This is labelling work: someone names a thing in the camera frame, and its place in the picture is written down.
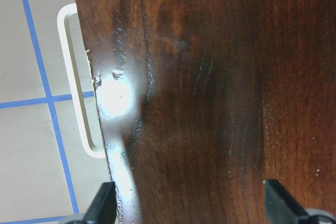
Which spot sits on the white drawer handle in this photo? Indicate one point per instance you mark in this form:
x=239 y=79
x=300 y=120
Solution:
x=64 y=33

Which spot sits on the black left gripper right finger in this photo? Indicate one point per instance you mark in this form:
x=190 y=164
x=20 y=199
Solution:
x=280 y=206

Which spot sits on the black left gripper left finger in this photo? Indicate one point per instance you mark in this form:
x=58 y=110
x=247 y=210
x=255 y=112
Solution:
x=103 y=206

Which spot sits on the dark wooden drawer cabinet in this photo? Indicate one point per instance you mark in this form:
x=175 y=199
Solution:
x=200 y=101

